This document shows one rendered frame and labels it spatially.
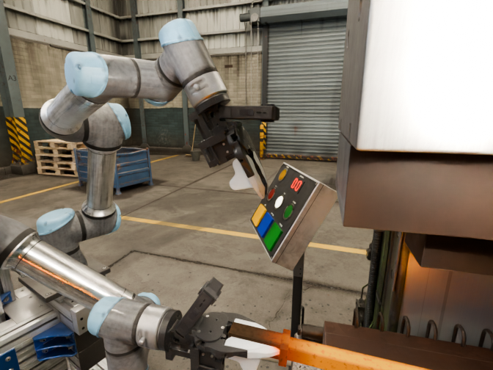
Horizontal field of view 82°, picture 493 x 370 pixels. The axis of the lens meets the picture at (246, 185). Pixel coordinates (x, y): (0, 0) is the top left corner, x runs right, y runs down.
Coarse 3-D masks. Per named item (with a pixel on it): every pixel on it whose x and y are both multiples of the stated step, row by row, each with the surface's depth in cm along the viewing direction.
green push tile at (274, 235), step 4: (276, 224) 93; (272, 228) 94; (276, 228) 91; (280, 228) 90; (272, 232) 93; (276, 232) 90; (280, 232) 88; (268, 236) 94; (272, 236) 91; (276, 236) 89; (264, 240) 95; (268, 240) 93; (272, 240) 90; (276, 240) 88; (268, 244) 91; (272, 244) 89; (268, 248) 90; (272, 248) 89
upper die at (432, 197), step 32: (352, 160) 31; (384, 160) 30; (416, 160) 30; (448, 160) 29; (480, 160) 28; (352, 192) 32; (384, 192) 31; (416, 192) 30; (448, 192) 30; (480, 192) 29; (352, 224) 33; (384, 224) 32; (416, 224) 31; (448, 224) 30; (480, 224) 30
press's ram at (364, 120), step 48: (384, 0) 23; (432, 0) 22; (480, 0) 21; (384, 48) 24; (432, 48) 23; (480, 48) 22; (384, 96) 24; (432, 96) 24; (480, 96) 23; (384, 144) 25; (432, 144) 24; (480, 144) 24
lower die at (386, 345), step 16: (336, 336) 54; (352, 336) 55; (368, 336) 55; (384, 336) 55; (400, 336) 55; (416, 336) 55; (368, 352) 50; (384, 352) 50; (400, 352) 50; (416, 352) 50; (432, 352) 50; (448, 352) 51; (464, 352) 51; (480, 352) 51; (432, 368) 47; (448, 368) 47; (464, 368) 47; (480, 368) 47
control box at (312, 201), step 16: (288, 176) 103; (304, 176) 92; (288, 192) 97; (304, 192) 87; (320, 192) 83; (336, 192) 84; (256, 208) 117; (272, 208) 103; (304, 208) 84; (320, 208) 85; (272, 224) 97; (288, 224) 87; (304, 224) 85; (320, 224) 86; (288, 240) 85; (304, 240) 86; (272, 256) 87; (288, 256) 87
